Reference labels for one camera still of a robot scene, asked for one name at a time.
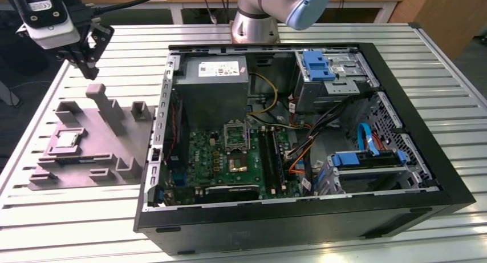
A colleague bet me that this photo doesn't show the grey plastic parts rack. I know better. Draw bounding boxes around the grey plastic parts rack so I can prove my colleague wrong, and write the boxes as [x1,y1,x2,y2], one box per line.
[27,83,158,191]

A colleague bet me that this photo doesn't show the graphics card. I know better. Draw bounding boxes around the graphics card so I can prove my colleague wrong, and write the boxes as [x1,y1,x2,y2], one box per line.
[194,183,263,203]

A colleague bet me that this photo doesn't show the black cable bundle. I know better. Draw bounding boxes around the black cable bundle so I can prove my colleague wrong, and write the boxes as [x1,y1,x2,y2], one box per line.
[285,94,377,161]

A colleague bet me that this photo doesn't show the installed RAM stick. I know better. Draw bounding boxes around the installed RAM stick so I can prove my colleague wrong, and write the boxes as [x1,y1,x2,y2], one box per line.
[274,126,290,191]

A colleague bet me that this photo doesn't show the loose RAM stick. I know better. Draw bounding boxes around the loose RAM stick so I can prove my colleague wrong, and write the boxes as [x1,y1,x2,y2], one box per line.
[55,157,96,164]

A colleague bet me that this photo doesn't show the white wrist camera black face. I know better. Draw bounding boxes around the white wrist camera black face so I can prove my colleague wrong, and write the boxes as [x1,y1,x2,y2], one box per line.
[7,0,83,50]

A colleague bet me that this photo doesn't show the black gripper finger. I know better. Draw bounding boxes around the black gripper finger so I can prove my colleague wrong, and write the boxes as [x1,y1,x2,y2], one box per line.
[80,22,116,82]
[55,45,88,73]

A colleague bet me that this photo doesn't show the black RAM slot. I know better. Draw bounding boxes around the black RAM slot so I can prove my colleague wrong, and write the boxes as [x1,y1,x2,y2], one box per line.
[259,126,273,189]
[266,126,281,190]

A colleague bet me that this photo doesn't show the wooden cabinet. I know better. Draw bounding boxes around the wooden cabinet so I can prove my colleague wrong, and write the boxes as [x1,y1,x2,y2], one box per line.
[390,0,487,61]

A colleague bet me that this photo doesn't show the metal drive cage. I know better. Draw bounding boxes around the metal drive cage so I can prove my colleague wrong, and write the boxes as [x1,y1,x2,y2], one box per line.
[295,50,382,114]

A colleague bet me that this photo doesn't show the grey power supply unit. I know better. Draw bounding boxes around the grey power supply unit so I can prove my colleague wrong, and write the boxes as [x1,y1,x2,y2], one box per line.
[172,54,251,130]

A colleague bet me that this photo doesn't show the silver CPU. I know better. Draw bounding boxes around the silver CPU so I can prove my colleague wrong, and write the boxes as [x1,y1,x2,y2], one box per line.
[54,131,82,148]

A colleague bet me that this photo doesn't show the metal disk bay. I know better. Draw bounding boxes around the metal disk bay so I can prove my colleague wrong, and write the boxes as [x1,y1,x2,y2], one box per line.
[327,164,439,195]

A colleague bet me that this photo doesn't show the green motherboard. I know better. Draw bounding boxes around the green motherboard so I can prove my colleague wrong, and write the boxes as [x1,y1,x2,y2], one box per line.
[162,122,306,205]

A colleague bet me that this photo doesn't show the thin black hanging cable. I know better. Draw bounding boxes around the thin black hanging cable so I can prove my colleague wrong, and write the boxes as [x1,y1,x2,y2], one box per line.
[202,0,230,25]

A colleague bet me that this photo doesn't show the blue drive bay latch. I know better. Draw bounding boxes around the blue drive bay latch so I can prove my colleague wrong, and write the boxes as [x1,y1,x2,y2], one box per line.
[302,50,338,82]

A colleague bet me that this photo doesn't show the red and black twisted wire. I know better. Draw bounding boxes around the red and black twisted wire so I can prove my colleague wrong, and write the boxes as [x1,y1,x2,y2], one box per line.
[171,99,180,161]

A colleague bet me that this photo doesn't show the black open PC case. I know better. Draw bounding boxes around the black open PC case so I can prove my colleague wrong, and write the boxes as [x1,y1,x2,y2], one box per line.
[132,42,478,257]

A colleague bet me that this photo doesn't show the white table leg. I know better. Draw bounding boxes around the white table leg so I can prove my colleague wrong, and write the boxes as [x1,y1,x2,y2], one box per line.
[0,80,20,107]

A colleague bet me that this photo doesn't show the CPU socket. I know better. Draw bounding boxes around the CPU socket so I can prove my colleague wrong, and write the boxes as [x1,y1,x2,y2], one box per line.
[224,154,253,174]

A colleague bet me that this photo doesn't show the yellow wire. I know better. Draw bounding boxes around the yellow wire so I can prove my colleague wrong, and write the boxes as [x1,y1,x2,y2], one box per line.
[247,71,279,115]

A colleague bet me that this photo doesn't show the thin wire locking lever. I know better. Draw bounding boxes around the thin wire locking lever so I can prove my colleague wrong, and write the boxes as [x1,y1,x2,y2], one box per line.
[244,120,253,157]

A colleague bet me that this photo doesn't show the hard disk in blue carrier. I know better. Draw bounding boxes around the hard disk in blue carrier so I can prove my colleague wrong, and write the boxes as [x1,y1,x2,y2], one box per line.
[331,150,410,169]

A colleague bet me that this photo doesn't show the blue flat wire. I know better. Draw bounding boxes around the blue flat wire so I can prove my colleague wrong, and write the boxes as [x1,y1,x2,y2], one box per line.
[357,122,382,157]

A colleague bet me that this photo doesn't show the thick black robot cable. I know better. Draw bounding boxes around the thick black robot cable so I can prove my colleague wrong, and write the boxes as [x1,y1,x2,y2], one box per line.
[90,0,166,16]

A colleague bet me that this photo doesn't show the white and grey wires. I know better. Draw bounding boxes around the white and grey wires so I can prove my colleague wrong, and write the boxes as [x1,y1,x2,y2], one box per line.
[247,114,310,130]

